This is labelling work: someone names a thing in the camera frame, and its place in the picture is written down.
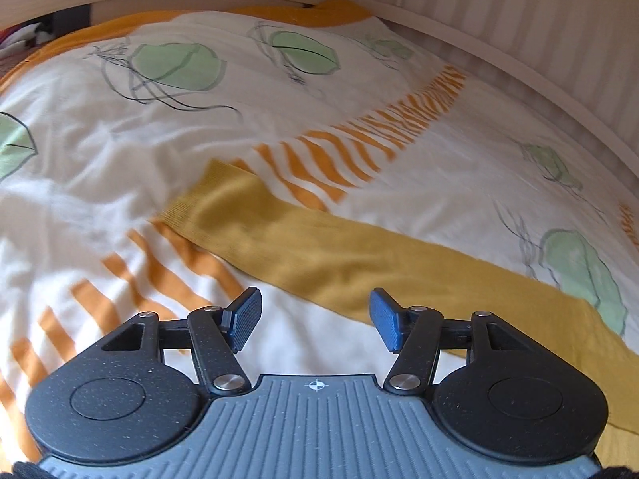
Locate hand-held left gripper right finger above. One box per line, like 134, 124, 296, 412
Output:
368, 287, 539, 396

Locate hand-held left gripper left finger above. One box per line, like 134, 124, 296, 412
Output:
101, 287, 264, 396

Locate yellow knit sweater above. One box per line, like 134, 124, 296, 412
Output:
157, 158, 639, 471

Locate white leaf-print duvet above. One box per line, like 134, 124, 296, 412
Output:
0, 0, 639, 465

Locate white wooden bed frame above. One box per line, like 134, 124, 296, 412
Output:
0, 0, 639, 196

